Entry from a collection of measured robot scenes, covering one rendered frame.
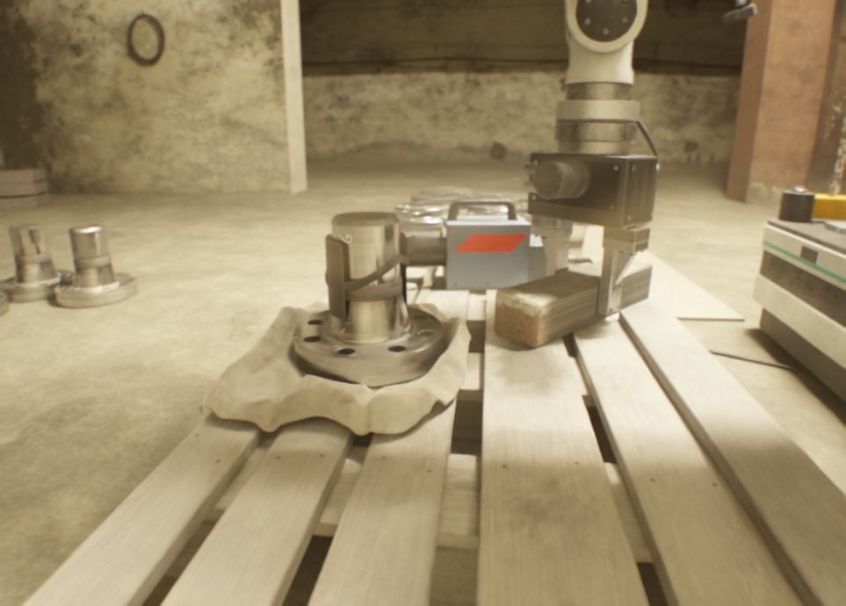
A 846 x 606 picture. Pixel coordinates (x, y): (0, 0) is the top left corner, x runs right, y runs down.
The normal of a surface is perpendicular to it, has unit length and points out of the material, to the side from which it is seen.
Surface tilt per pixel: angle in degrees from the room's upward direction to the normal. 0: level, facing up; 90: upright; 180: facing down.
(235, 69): 90
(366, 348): 0
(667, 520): 0
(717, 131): 90
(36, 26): 90
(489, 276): 90
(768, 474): 0
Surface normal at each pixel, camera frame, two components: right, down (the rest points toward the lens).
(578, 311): 0.65, 0.22
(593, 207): -0.76, 0.19
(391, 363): 0.36, 0.27
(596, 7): -0.26, 0.29
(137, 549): 0.00, -0.96
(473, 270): 0.05, 0.29
